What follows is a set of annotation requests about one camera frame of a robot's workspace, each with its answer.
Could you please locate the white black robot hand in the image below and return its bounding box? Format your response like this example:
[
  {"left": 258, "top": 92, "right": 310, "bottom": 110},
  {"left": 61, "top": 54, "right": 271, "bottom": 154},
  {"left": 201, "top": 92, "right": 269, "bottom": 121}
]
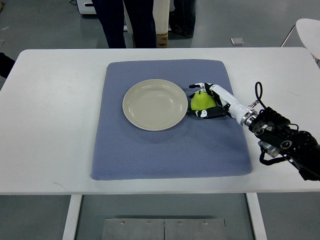
[{"left": 187, "top": 82, "right": 258, "bottom": 126}]

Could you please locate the green pear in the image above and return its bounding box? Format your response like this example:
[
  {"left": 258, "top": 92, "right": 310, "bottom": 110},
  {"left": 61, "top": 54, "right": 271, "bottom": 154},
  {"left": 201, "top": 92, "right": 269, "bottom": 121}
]
[{"left": 190, "top": 90, "right": 217, "bottom": 111}]

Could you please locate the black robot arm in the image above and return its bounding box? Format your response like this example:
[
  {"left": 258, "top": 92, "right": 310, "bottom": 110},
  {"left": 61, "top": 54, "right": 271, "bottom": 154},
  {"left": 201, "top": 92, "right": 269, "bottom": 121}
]
[{"left": 245, "top": 81, "right": 320, "bottom": 181}]

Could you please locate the beige round plate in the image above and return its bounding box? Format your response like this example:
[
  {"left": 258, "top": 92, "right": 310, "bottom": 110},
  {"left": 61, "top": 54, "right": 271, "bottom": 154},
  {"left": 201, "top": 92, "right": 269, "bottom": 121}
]
[{"left": 122, "top": 79, "right": 188, "bottom": 131}]

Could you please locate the blue textured mat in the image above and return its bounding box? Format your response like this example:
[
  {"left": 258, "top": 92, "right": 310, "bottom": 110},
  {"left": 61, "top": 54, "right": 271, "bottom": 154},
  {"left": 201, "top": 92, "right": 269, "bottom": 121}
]
[{"left": 91, "top": 59, "right": 253, "bottom": 181}]

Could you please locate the cardboard box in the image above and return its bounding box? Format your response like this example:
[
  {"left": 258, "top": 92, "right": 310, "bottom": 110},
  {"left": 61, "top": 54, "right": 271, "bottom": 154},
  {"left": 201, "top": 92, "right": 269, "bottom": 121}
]
[{"left": 131, "top": 31, "right": 169, "bottom": 49}]

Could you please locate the black shoes person behind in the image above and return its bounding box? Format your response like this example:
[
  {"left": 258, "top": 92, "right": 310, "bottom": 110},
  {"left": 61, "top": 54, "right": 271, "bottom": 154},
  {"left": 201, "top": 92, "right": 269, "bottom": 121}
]
[{"left": 169, "top": 0, "right": 196, "bottom": 39}]

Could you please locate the white chair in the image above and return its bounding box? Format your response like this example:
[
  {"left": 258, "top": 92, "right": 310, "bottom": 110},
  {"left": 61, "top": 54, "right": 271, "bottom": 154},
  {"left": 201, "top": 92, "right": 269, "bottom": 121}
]
[{"left": 280, "top": 18, "right": 320, "bottom": 62}]

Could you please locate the right white table leg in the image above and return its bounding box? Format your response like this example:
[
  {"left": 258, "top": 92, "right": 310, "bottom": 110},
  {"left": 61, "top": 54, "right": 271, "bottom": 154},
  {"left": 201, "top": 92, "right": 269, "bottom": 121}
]
[{"left": 245, "top": 193, "right": 267, "bottom": 240}]

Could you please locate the white table leg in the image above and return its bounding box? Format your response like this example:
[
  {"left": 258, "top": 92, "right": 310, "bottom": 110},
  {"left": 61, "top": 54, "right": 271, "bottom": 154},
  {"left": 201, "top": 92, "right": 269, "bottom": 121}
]
[
  {"left": 245, "top": 193, "right": 267, "bottom": 240},
  {"left": 62, "top": 194, "right": 82, "bottom": 240}
]

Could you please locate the person in dark trousers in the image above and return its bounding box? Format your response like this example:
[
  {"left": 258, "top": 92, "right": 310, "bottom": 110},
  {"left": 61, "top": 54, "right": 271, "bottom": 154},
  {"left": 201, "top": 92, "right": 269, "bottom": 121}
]
[{"left": 91, "top": 0, "right": 158, "bottom": 50}]

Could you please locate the left white table leg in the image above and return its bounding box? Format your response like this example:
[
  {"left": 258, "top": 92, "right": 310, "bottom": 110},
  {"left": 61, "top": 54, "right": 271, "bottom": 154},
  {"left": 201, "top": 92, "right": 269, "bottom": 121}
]
[{"left": 62, "top": 194, "right": 82, "bottom": 240}]

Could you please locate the dark object at left edge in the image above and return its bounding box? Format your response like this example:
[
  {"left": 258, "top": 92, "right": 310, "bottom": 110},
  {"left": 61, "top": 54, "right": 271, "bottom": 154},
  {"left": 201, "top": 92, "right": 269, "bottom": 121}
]
[{"left": 0, "top": 52, "right": 16, "bottom": 79}]

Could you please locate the grey metal base plate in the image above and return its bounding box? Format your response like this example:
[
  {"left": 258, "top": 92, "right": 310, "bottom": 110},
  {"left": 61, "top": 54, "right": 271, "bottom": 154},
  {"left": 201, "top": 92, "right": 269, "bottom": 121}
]
[{"left": 102, "top": 218, "right": 227, "bottom": 240}]

